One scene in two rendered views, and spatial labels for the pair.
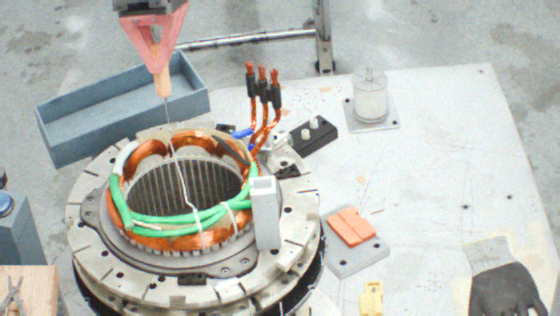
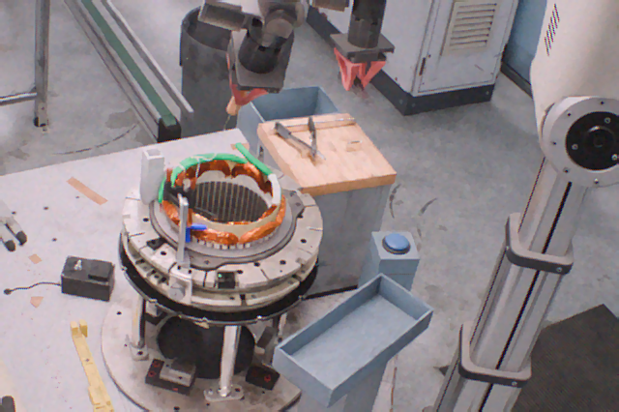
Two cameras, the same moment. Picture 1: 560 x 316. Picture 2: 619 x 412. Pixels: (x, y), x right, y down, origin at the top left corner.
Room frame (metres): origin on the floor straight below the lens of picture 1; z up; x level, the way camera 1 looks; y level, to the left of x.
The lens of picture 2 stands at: (2.10, -0.43, 2.05)
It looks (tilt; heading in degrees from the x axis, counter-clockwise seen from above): 38 degrees down; 146
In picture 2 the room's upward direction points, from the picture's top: 11 degrees clockwise
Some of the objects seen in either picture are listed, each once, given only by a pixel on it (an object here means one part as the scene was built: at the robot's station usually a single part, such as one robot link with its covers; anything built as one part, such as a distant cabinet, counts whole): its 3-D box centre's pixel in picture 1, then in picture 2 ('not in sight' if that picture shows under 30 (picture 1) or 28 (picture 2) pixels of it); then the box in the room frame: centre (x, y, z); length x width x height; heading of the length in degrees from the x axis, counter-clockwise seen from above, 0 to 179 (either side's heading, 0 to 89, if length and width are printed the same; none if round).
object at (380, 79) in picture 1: (370, 95); not in sight; (1.55, -0.16, 0.82); 0.06 x 0.06 x 0.07
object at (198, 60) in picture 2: not in sight; (231, 70); (-0.44, 0.86, 0.39); 0.39 x 0.39 x 0.35
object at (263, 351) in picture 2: not in sight; (270, 349); (1.13, 0.19, 0.85); 0.06 x 0.04 x 0.05; 133
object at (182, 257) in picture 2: (262, 113); (185, 232); (1.13, 0.02, 1.15); 0.03 x 0.02 x 0.12; 169
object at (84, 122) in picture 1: (129, 170); (340, 389); (1.31, 0.22, 0.92); 0.25 x 0.11 x 0.28; 112
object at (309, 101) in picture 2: not in sight; (282, 161); (0.73, 0.40, 0.92); 0.17 x 0.11 x 0.28; 88
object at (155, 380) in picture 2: not in sight; (170, 376); (1.11, 0.02, 0.81); 0.08 x 0.05 x 0.01; 51
